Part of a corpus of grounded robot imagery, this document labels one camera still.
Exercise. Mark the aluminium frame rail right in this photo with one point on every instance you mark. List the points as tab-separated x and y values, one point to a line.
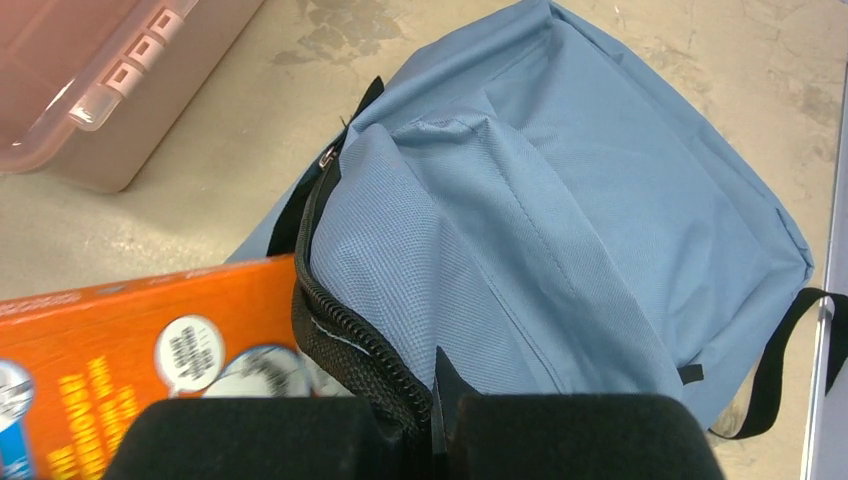
825	448

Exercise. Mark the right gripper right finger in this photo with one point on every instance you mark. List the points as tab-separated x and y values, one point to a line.
581	436

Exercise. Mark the blue backpack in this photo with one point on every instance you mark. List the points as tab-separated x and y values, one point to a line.
527	196

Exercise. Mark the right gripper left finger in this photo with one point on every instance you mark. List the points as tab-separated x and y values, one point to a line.
265	438

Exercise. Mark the pink translucent plastic box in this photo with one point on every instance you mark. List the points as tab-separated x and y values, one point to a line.
90	88

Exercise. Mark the orange green Treehouse book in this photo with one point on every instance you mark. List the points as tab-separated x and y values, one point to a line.
78	366

